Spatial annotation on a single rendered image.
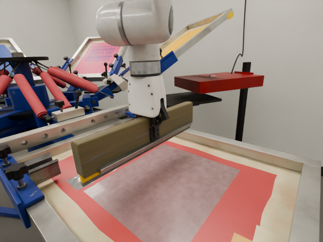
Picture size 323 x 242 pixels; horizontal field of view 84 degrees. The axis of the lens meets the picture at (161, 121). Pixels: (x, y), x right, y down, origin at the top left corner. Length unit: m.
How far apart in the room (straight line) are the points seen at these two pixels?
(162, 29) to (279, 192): 0.47
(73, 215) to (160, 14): 0.45
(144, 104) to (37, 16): 4.67
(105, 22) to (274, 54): 2.12
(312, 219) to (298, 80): 1.97
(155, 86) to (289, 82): 2.03
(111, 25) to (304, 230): 0.49
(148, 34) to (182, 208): 0.37
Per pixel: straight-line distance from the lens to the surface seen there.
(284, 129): 2.48
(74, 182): 0.60
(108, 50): 2.28
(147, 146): 0.46
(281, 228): 0.48
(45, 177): 0.61
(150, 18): 0.34
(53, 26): 5.10
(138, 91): 0.45
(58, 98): 1.13
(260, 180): 0.59
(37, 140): 0.83
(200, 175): 0.56
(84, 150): 0.37
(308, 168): 0.63
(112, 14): 0.37
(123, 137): 0.42
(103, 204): 0.50
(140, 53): 0.42
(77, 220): 0.49
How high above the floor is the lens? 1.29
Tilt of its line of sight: 20 degrees down
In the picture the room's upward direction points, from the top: 3 degrees counter-clockwise
